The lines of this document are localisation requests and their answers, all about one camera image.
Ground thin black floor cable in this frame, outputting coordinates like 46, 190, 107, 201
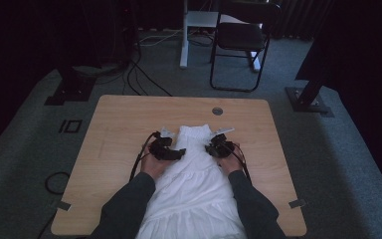
36, 211, 59, 239

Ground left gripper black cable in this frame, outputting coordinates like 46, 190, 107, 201
128, 131, 160, 182

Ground black folding chair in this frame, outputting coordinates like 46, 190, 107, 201
209, 1, 283, 94

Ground black slanted stand with base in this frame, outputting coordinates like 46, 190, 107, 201
285, 33, 335, 118

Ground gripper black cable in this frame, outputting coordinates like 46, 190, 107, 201
223, 140, 253, 185
128, 131, 160, 182

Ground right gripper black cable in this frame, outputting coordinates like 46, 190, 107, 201
223, 140, 253, 185

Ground white desk frame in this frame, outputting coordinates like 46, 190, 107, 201
178, 0, 263, 73

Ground black cable loop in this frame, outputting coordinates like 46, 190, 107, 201
44, 171, 72, 196

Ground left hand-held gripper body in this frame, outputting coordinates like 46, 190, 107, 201
149, 125, 176, 160

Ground person's left hand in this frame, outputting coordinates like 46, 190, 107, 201
139, 142, 172, 182

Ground white floor cable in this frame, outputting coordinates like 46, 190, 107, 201
138, 28, 184, 48

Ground black flat stand base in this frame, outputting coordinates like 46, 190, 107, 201
44, 64, 97, 107

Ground person's right hand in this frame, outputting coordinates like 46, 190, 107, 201
217, 142, 245, 176

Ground black floor cables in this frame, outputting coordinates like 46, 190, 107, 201
122, 59, 173, 98

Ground white skirt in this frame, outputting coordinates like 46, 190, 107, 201
134, 123, 248, 239

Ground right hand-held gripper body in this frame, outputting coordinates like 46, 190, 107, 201
212, 126, 236, 159

